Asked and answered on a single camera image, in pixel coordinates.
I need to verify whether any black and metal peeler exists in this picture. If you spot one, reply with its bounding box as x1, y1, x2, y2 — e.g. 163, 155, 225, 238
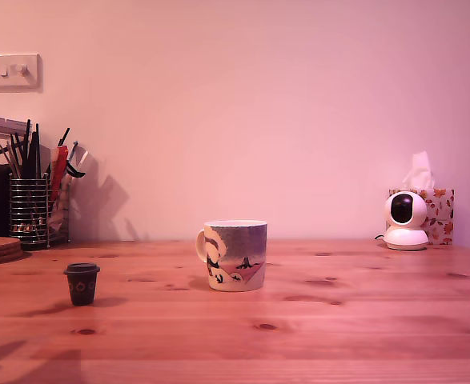
65, 140, 89, 179

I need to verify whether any white tissue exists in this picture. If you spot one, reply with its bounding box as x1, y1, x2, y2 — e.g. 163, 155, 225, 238
400, 150, 435, 190

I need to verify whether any grey wall rail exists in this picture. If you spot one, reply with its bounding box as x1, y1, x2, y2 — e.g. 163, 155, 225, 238
0, 114, 30, 139

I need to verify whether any metal wire utensil rack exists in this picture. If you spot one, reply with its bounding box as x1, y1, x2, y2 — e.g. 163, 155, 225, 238
8, 174, 70, 251

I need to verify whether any black spatula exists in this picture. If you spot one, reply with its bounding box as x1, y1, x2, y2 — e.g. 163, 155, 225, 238
27, 122, 42, 179

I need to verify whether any small white round camera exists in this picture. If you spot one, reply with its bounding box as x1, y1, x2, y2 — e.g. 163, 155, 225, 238
383, 190, 428, 252

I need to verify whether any white wall switch plate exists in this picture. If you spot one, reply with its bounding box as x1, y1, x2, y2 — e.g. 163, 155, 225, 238
0, 54, 42, 90

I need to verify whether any red utensil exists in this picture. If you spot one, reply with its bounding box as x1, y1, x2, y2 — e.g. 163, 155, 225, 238
50, 146, 70, 193

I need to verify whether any printed picture coffee mug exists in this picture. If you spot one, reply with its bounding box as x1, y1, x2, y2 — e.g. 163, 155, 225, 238
195, 219, 268, 293

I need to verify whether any white plastic packet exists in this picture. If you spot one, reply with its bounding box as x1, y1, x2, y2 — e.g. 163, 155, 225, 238
48, 178, 70, 233

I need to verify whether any wooden utensil handle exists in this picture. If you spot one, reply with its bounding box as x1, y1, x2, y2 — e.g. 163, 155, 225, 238
0, 144, 21, 179

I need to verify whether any leaf print tissue box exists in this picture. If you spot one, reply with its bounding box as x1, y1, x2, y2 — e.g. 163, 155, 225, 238
388, 188, 455, 246

